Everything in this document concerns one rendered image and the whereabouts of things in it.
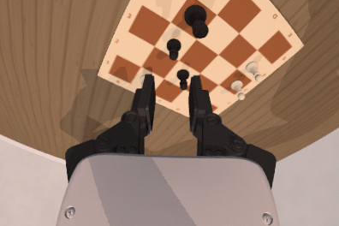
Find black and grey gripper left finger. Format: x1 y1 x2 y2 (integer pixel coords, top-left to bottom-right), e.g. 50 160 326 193
65 74 156 182

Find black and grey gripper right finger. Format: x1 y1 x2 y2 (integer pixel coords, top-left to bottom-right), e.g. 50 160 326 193
188 75 277 188

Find brown and cream chessboard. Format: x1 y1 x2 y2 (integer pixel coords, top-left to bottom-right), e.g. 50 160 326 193
98 0 304 117

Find white pawn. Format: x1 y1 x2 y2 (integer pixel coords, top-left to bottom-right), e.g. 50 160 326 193
230 80 245 100
246 62 263 82

